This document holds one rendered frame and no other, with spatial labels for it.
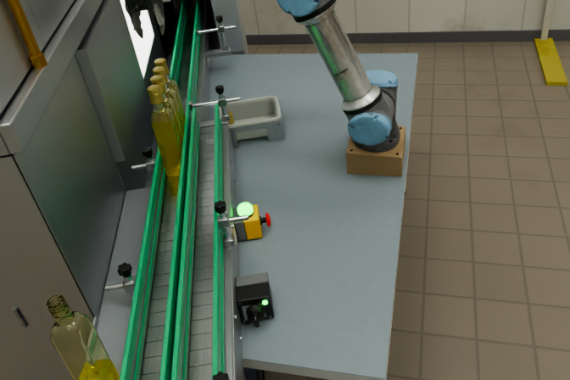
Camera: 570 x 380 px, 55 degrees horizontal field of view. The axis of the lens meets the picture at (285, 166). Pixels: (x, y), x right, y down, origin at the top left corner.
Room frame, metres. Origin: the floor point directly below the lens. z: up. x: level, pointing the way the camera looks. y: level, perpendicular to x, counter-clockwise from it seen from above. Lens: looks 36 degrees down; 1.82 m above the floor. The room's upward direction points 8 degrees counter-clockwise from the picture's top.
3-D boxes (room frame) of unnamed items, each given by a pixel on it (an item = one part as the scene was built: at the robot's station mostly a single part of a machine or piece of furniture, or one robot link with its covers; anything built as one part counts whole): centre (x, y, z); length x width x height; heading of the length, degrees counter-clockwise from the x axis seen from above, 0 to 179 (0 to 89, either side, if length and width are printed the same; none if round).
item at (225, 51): (2.24, 0.21, 0.90); 0.17 x 0.05 x 0.23; 91
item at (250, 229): (1.17, 0.12, 0.79); 0.07 x 0.07 x 0.07; 1
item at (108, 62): (1.74, 0.46, 1.15); 0.90 x 0.03 x 0.34; 1
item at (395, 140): (1.44, -0.30, 0.88); 0.15 x 0.15 x 0.10
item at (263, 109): (1.72, 0.10, 0.80); 0.22 x 0.17 x 0.09; 91
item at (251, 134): (1.72, 0.13, 0.79); 0.27 x 0.17 x 0.08; 91
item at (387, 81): (1.43, -0.30, 1.00); 0.13 x 0.12 x 0.14; 160
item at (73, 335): (0.65, 0.42, 1.01); 0.06 x 0.06 x 0.26; 84
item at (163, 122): (1.35, 0.32, 0.99); 0.06 x 0.06 x 0.21; 0
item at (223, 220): (1.00, 0.14, 0.94); 0.07 x 0.04 x 0.13; 91
